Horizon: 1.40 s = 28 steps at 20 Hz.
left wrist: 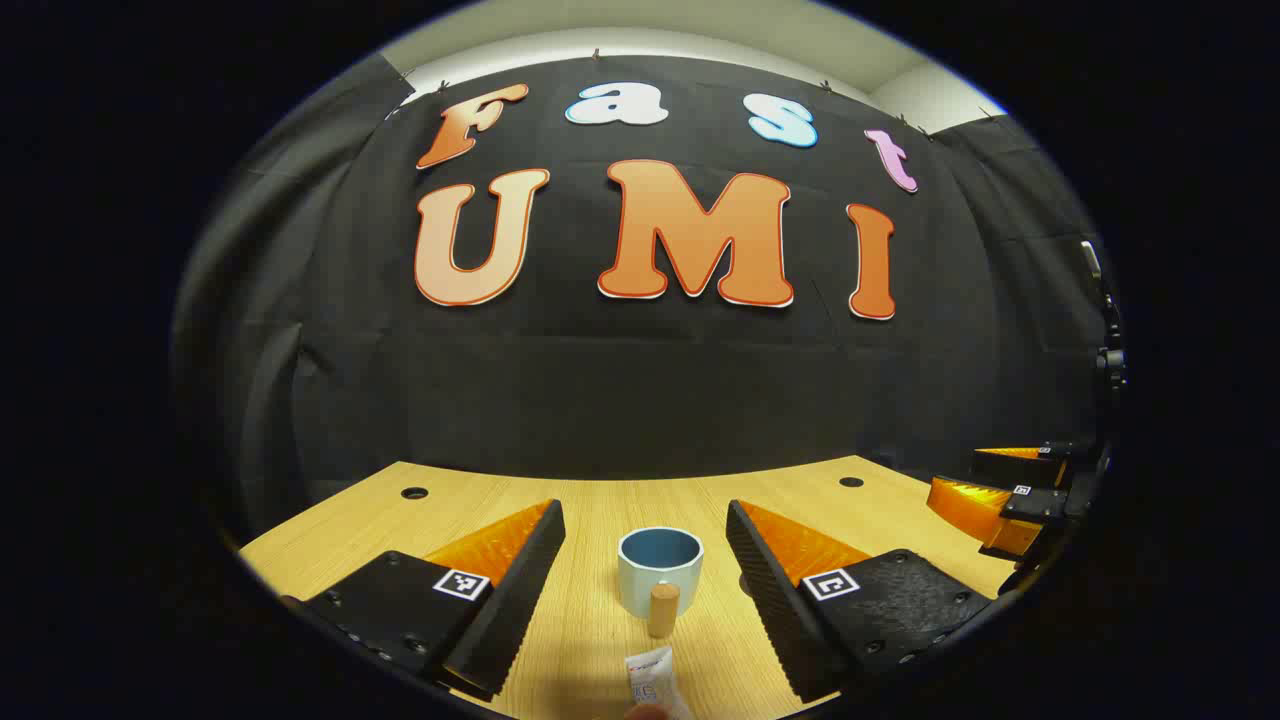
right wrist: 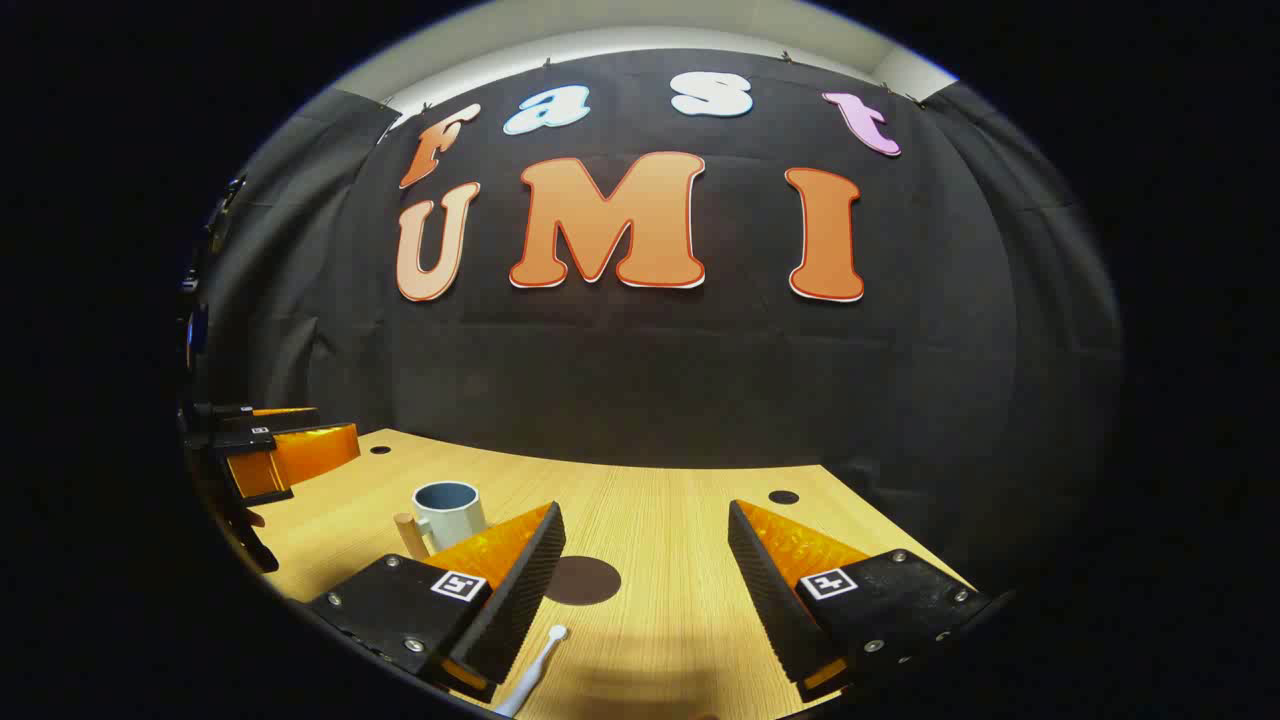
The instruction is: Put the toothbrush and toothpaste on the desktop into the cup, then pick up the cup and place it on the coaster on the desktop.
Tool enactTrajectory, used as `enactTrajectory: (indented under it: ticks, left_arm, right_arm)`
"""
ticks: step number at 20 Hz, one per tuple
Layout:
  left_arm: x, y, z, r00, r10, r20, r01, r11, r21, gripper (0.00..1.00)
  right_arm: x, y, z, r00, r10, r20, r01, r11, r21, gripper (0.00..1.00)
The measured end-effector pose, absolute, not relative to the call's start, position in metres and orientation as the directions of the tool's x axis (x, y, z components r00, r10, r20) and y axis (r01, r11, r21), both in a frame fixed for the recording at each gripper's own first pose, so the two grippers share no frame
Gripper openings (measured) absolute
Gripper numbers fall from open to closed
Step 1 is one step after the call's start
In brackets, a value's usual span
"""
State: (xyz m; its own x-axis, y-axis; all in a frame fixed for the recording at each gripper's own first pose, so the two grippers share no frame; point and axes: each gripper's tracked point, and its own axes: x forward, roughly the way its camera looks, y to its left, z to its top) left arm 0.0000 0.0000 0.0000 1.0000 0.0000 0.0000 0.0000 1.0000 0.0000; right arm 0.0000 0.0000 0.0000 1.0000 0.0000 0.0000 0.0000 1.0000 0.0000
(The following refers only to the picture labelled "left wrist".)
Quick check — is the pale blue cup wooden handle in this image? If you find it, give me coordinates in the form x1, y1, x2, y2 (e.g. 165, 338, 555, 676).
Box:
617, 527, 705, 639

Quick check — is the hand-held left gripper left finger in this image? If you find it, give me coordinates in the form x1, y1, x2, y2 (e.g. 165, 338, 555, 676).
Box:
280, 498, 567, 701

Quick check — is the wooden desktop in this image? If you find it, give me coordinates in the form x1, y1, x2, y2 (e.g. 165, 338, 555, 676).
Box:
238, 455, 1021, 720

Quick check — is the white toothpaste tube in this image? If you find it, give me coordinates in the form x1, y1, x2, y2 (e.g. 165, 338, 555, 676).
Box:
624, 647, 693, 720

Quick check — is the black backdrop cloth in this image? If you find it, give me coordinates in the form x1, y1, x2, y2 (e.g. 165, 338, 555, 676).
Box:
170, 50, 1126, 511

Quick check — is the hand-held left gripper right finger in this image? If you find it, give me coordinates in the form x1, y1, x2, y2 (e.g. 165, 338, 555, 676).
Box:
725, 498, 993, 705

